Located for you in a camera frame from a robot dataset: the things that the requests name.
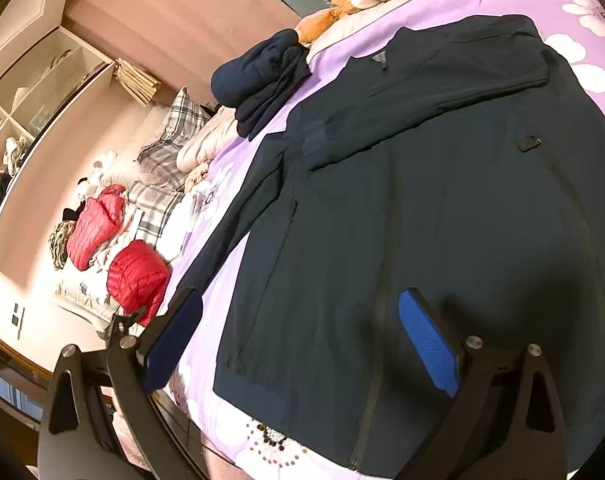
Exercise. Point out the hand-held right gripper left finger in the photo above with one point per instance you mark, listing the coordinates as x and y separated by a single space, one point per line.
175 340

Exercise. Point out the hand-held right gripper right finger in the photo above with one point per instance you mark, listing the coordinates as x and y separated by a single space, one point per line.
430 345

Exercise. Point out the dark navy zip jacket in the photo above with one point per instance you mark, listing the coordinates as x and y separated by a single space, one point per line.
432 185

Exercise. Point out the hanging clothes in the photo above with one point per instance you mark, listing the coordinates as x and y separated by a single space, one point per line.
7 170

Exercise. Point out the folded navy clothes stack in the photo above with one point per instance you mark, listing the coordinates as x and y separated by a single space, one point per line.
252 75

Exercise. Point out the red down jacket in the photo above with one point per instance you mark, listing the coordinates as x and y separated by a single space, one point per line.
140 280
95 225

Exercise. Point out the white cloth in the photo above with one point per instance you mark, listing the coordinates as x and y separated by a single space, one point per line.
182 225

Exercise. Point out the grey plaid blanket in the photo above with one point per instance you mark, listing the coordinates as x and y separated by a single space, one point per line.
152 210

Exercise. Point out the camouflage cloth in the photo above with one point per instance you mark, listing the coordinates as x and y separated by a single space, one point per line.
60 245

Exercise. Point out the orange patterned cloth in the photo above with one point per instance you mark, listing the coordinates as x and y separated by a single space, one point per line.
196 177

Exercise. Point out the pale pink quilt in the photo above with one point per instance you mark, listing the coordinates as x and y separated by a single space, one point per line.
207 140

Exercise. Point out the grey plaid pillow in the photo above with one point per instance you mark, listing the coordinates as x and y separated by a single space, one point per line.
180 120

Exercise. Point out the tan ribbed bundle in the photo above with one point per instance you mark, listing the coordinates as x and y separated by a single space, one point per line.
137 82

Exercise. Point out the white open wardrobe shelf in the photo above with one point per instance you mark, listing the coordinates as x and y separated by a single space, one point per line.
42 95

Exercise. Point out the pink curtain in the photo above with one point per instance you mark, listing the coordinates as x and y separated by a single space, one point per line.
172 10

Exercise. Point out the dark wall switch panel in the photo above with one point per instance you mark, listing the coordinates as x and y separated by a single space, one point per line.
18 317

